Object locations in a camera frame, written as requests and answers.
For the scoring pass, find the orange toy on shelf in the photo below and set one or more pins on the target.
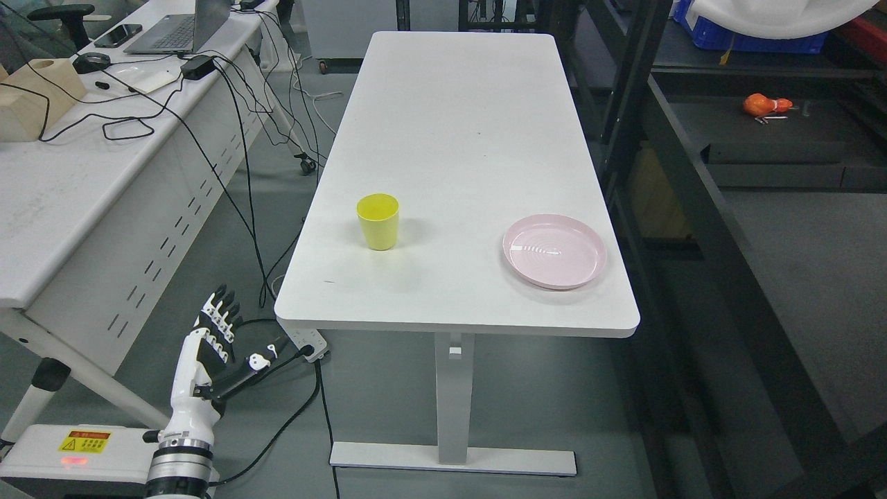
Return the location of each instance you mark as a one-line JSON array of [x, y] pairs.
[[758, 105]]

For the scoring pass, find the white standing desk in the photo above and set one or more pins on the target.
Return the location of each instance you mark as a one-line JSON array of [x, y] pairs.
[[470, 132]]

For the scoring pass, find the pink plastic plate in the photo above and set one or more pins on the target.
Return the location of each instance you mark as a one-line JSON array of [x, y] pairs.
[[554, 251]]

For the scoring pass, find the black metal shelf rack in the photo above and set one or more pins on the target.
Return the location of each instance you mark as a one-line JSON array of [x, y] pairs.
[[757, 248]]

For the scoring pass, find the white power strip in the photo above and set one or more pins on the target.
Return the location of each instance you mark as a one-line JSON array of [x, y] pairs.
[[311, 341]]

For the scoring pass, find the white flat device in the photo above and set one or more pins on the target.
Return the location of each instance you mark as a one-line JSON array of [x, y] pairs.
[[137, 78]]

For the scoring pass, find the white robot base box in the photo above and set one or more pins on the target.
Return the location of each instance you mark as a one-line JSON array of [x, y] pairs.
[[56, 461]]

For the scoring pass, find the blue plastic crate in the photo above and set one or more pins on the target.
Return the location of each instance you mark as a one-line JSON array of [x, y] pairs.
[[708, 35]]

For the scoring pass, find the wooden block holder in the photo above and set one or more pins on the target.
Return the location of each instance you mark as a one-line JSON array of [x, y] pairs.
[[36, 96]]

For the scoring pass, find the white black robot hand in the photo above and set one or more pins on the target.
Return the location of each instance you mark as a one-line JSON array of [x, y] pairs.
[[208, 374]]

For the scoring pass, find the grey laptop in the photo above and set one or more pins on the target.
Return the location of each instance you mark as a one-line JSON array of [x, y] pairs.
[[183, 33]]

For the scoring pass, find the black smartphone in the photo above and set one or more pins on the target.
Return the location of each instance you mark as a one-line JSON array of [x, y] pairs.
[[118, 35]]

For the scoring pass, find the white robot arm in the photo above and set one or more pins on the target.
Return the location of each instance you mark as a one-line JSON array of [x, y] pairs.
[[180, 468]]

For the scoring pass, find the yellow plastic cup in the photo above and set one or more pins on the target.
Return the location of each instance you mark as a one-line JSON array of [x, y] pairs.
[[378, 216]]

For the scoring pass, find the black office chair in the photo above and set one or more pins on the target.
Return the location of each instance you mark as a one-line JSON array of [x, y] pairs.
[[72, 17]]

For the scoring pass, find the black power adapter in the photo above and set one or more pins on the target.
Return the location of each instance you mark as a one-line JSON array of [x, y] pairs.
[[197, 67]]

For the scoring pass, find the white side desk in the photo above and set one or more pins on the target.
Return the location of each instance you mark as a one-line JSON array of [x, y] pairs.
[[96, 222]]

